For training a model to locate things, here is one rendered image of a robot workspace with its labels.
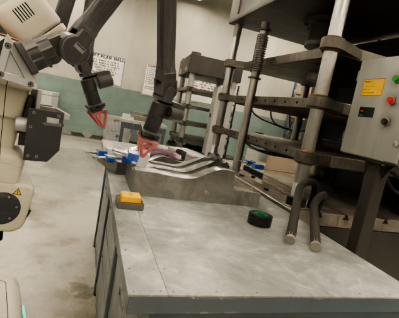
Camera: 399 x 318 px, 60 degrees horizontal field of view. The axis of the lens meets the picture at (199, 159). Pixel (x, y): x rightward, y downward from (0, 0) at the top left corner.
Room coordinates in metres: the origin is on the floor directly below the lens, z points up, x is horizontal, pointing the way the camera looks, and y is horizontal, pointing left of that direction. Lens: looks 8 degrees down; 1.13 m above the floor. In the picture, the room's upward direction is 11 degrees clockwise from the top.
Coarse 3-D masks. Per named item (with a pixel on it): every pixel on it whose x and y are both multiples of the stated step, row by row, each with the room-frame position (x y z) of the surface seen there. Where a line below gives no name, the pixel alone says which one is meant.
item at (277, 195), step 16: (224, 160) 2.68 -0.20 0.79; (240, 176) 2.08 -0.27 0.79; (272, 192) 1.76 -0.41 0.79; (288, 192) 1.84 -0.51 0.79; (304, 192) 1.94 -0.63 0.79; (336, 192) 2.15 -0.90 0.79; (288, 208) 1.49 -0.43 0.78; (336, 208) 1.67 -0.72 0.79; (352, 208) 1.75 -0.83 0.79; (384, 208) 1.92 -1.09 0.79; (320, 224) 1.51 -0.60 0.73; (336, 224) 1.54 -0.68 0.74; (384, 224) 1.63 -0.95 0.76
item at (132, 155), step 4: (120, 152) 1.21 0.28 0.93; (124, 152) 1.22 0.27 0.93; (128, 152) 1.22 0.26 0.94; (132, 152) 1.22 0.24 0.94; (136, 152) 1.24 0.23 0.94; (144, 152) 1.23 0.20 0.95; (128, 156) 1.21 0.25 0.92; (132, 156) 1.21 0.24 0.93; (136, 156) 1.22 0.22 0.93; (148, 156) 1.22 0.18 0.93; (132, 160) 1.21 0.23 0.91; (136, 160) 1.22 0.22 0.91; (140, 160) 1.22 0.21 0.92; (144, 160) 1.22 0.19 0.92; (136, 164) 1.22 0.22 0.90; (140, 164) 1.22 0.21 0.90; (144, 164) 1.23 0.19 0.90
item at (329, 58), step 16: (336, 0) 1.54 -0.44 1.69; (336, 16) 1.52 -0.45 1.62; (240, 32) 2.63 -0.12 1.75; (336, 32) 1.52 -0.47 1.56; (224, 80) 2.63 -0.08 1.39; (320, 80) 1.53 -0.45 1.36; (304, 96) 2.83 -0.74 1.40; (224, 112) 2.62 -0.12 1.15; (320, 112) 1.52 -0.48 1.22; (304, 144) 1.53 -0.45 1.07; (304, 176) 1.52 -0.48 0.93; (304, 208) 1.51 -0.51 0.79
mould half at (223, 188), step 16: (192, 160) 1.47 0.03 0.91; (208, 160) 1.43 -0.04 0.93; (128, 176) 1.31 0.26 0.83; (144, 176) 1.17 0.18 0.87; (160, 176) 1.19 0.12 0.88; (176, 176) 1.22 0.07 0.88; (192, 176) 1.26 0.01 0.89; (208, 176) 1.25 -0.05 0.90; (224, 176) 1.27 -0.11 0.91; (144, 192) 1.18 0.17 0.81; (160, 192) 1.19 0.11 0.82; (176, 192) 1.21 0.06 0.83; (192, 192) 1.23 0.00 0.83; (224, 192) 1.27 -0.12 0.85; (240, 192) 1.29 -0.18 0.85; (256, 192) 1.32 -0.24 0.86
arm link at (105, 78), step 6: (84, 66) 1.38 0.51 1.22; (84, 72) 1.38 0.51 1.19; (90, 72) 1.40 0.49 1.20; (96, 72) 1.42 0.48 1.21; (102, 72) 1.44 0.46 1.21; (108, 72) 1.46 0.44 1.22; (102, 78) 1.44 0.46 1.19; (108, 78) 1.45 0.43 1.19; (102, 84) 1.44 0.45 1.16; (108, 84) 1.45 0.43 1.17
